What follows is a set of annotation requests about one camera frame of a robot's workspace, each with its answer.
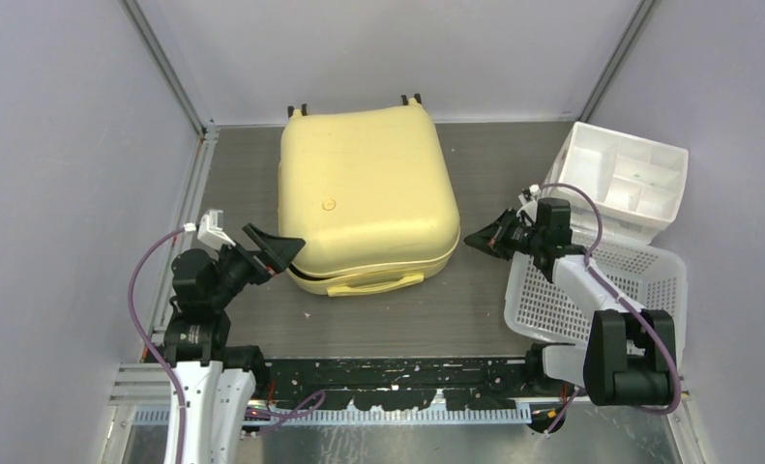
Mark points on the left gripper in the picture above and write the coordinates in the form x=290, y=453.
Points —
x=277, y=250

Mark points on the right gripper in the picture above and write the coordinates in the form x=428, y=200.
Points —
x=493, y=239

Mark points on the yellow hard-shell suitcase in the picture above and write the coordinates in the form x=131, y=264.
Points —
x=371, y=195

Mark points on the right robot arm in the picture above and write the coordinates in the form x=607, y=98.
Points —
x=630, y=357

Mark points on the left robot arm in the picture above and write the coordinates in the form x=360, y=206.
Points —
x=211, y=382

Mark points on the white divided organizer tray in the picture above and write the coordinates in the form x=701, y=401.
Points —
x=636, y=183

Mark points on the white perforated plastic basket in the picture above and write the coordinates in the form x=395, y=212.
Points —
x=644, y=276

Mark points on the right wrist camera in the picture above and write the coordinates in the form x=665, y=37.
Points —
x=528, y=198

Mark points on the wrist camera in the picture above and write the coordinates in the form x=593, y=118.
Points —
x=528, y=198
x=209, y=230

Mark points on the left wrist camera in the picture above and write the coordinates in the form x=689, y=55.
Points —
x=209, y=230

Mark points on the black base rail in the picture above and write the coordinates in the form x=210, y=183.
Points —
x=398, y=384

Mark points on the slotted metal cable duct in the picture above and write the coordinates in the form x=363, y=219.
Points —
x=434, y=414

